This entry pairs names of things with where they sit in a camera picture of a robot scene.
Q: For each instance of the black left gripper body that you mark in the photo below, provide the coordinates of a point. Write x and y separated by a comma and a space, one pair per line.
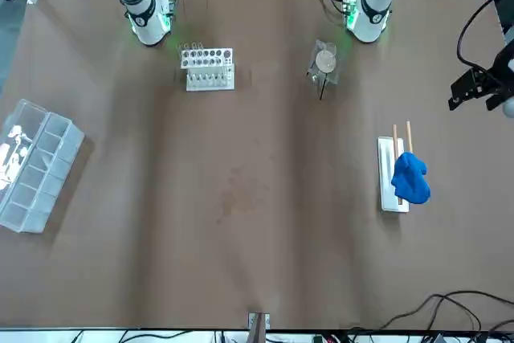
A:
507, 70

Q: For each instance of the blue rag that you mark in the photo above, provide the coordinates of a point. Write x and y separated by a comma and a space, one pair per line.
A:
411, 180

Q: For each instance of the clear plastic compartment box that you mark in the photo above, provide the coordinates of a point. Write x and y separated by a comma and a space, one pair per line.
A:
40, 166

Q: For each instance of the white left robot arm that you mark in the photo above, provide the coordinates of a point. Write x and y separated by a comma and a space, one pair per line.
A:
373, 9

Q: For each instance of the white rag rack wooden rods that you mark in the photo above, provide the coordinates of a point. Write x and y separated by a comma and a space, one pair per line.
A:
387, 182

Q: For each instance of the white test tube rack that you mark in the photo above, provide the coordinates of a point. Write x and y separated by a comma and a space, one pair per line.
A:
209, 74

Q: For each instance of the clear glass beaker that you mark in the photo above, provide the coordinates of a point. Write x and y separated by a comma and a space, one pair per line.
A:
325, 62

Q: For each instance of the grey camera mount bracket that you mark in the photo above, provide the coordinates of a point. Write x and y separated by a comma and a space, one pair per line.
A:
259, 325

